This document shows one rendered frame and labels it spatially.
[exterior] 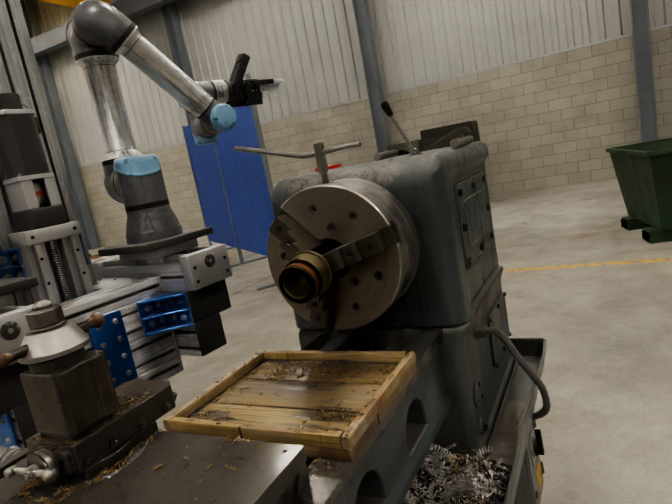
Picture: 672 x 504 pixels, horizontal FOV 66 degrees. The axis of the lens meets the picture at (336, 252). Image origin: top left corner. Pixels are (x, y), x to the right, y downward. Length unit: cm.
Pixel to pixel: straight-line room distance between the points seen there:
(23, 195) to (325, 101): 1093
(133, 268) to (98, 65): 57
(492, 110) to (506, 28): 149
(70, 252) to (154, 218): 22
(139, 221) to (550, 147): 988
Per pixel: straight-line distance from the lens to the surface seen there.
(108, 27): 156
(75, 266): 147
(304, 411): 91
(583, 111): 1087
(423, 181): 115
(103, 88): 165
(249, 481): 61
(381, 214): 102
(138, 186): 147
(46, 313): 70
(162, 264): 143
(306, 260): 97
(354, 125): 1181
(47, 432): 75
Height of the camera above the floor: 128
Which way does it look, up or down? 10 degrees down
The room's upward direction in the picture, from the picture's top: 11 degrees counter-clockwise
